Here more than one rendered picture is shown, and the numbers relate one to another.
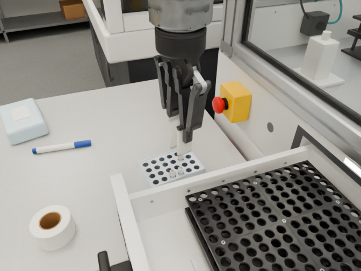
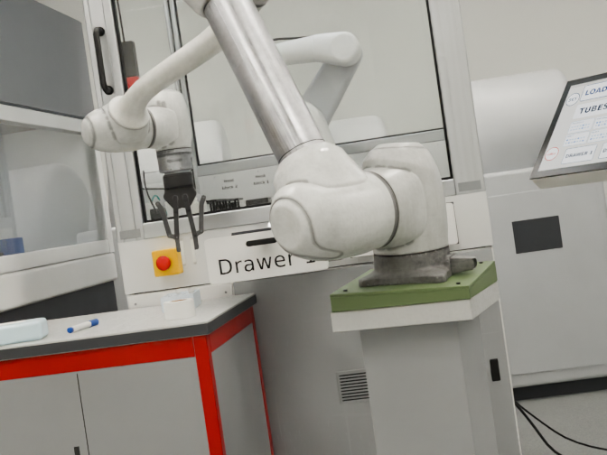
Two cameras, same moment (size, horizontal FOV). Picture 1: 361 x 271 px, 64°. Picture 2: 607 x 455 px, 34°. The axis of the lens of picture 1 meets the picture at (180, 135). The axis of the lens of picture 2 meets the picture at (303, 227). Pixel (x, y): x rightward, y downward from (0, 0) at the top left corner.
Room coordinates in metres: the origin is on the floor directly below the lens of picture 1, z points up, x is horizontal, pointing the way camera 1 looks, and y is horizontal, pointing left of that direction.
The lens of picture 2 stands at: (-1.05, 2.11, 0.97)
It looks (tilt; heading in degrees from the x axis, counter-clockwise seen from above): 1 degrees down; 298
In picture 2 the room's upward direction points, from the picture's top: 8 degrees counter-clockwise
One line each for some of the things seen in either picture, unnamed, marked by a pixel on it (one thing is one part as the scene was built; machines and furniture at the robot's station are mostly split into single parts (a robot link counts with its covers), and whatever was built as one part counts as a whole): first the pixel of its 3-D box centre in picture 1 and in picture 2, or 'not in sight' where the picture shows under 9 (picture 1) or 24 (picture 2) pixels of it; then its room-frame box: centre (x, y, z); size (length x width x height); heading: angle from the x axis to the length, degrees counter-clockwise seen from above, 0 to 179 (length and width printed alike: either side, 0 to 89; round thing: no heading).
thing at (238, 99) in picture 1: (232, 101); (167, 262); (0.58, -0.12, 0.88); 0.07 x 0.05 x 0.07; 20
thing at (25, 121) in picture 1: (23, 119); (12, 332); (0.64, 0.43, 0.78); 0.15 x 0.10 x 0.04; 33
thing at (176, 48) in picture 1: (180, 55); (179, 190); (0.42, 0.00, 1.06); 0.08 x 0.07 x 0.09; 33
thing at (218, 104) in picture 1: (219, 104); (163, 263); (0.57, -0.09, 0.88); 0.04 x 0.03 x 0.04; 20
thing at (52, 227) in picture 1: (53, 227); (179, 309); (0.31, 0.23, 0.78); 0.07 x 0.07 x 0.04
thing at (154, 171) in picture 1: (171, 171); (181, 301); (0.45, 0.02, 0.78); 0.12 x 0.08 x 0.04; 117
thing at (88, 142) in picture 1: (62, 147); (83, 326); (0.55, 0.29, 0.77); 0.14 x 0.02 x 0.02; 104
